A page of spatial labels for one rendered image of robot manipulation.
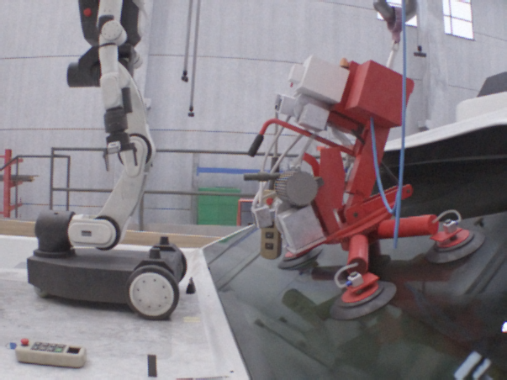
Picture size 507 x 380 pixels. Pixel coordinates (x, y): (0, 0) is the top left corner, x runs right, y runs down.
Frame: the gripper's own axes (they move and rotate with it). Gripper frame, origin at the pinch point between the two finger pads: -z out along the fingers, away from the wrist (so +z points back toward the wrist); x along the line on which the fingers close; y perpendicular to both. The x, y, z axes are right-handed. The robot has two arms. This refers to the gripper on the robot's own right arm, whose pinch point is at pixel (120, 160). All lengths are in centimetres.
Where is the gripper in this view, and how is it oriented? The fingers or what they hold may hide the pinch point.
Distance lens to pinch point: 177.8
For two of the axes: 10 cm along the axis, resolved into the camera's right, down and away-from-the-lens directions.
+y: -0.7, -0.6, 10.0
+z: -1.6, -9.8, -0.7
